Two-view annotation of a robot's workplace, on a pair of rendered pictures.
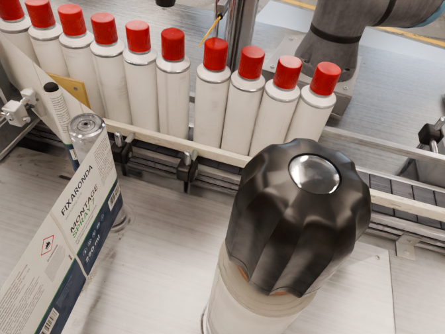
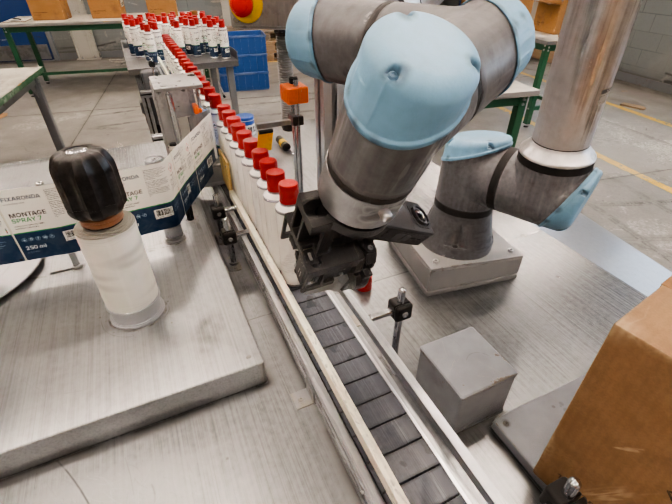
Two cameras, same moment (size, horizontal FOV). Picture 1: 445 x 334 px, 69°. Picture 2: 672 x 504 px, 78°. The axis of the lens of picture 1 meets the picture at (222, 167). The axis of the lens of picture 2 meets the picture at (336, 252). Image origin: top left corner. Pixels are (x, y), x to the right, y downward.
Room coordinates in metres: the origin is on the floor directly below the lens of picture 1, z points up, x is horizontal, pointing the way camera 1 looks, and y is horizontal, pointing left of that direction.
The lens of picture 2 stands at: (0.12, -0.68, 1.39)
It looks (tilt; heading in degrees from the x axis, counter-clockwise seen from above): 36 degrees down; 57
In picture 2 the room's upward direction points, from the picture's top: straight up
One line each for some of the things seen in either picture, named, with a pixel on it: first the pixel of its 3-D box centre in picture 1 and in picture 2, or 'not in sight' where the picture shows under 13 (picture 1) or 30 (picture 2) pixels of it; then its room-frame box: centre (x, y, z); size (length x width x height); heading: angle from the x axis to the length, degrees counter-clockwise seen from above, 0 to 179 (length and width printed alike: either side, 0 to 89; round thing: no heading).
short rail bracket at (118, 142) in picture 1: (127, 151); (226, 215); (0.37, 0.17, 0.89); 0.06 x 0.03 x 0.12; 172
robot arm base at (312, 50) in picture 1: (330, 46); (459, 220); (0.74, -0.21, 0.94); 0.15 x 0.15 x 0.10
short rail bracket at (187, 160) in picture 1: (187, 175); (230, 242); (0.33, 0.05, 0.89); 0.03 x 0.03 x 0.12; 82
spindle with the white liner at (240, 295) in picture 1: (261, 278); (111, 241); (0.12, -0.05, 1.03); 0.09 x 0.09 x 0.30
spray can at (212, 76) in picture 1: (210, 102); (265, 197); (0.42, 0.03, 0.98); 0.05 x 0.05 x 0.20
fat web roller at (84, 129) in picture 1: (101, 179); (165, 200); (0.24, 0.15, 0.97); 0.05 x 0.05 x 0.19
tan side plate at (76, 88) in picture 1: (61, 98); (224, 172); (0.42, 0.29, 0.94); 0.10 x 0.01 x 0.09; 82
